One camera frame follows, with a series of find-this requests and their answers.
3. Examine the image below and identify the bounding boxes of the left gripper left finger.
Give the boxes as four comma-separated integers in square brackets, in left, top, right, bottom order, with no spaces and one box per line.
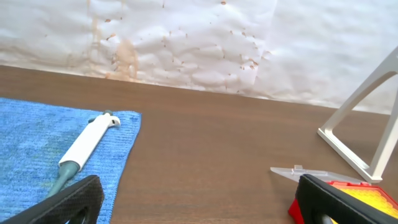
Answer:
[0,174,105,224]

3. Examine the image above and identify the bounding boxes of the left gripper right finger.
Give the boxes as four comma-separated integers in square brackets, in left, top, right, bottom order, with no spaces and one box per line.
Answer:
[295,173,398,224]

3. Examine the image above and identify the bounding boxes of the white pipette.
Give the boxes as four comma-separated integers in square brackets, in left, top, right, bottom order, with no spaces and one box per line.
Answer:
[46,109,121,198]

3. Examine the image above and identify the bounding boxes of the red and yellow tip box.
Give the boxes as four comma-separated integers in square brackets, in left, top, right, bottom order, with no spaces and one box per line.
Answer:
[269,164,398,224]

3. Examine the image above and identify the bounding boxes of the white and blue stand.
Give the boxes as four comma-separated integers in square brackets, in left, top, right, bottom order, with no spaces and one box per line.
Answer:
[317,46,398,184]

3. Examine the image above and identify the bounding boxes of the blue cloth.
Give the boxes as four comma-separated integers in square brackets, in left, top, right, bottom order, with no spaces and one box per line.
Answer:
[0,97,142,224]

